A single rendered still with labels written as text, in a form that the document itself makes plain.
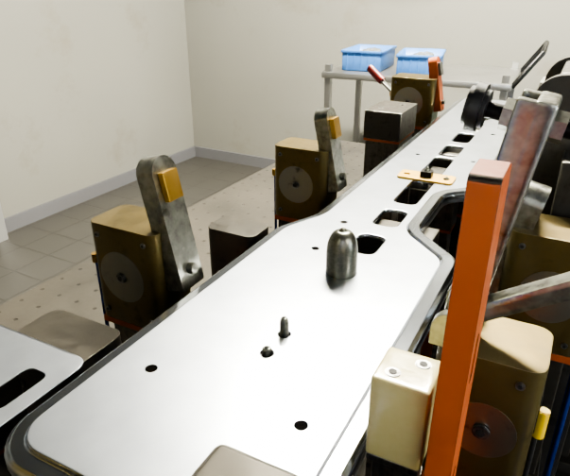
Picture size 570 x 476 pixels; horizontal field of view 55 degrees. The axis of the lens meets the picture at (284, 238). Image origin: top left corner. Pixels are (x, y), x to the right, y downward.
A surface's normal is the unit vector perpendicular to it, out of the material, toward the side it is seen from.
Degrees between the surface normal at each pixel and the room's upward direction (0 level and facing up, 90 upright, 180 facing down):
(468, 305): 90
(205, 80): 90
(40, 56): 90
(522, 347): 0
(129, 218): 0
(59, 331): 0
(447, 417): 90
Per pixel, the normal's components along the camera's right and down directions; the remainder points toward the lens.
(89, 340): 0.00, -0.91
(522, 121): -0.47, 0.37
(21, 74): 0.87, 0.21
